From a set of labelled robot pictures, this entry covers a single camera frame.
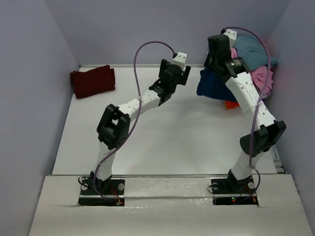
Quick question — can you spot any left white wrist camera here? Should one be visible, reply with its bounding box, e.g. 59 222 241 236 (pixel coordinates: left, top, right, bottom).
171 52 187 71

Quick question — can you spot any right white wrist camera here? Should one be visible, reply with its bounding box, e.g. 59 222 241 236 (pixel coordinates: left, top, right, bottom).
221 29 237 48

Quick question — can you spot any grey blue t shirt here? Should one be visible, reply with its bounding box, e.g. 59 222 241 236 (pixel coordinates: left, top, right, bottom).
233 35 268 71

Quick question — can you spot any folded dark red shirt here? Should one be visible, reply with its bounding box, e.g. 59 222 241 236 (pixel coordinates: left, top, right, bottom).
70 65 116 99

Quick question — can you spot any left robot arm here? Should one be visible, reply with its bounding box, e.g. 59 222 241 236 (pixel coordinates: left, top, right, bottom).
90 53 190 195

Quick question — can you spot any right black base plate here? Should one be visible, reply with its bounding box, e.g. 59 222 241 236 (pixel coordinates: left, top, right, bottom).
207 177 258 206

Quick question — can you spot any light pink t shirt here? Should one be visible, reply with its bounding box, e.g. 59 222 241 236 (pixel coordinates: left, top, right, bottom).
231 48 273 98

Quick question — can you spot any orange t shirt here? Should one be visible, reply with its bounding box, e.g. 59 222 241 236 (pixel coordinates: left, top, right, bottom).
224 101 240 110

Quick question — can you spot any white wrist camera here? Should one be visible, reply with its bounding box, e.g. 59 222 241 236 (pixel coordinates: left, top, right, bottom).
221 29 237 48
171 52 187 71

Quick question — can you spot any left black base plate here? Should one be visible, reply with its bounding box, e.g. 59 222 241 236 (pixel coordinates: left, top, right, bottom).
78 177 125 207

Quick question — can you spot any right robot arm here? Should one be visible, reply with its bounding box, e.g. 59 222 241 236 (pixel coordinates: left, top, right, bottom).
205 29 286 194

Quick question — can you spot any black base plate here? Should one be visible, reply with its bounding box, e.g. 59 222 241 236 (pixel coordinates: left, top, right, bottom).
207 177 258 206
78 177 125 207

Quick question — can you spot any navy blue t shirt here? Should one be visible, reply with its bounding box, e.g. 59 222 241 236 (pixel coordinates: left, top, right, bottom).
196 68 237 102

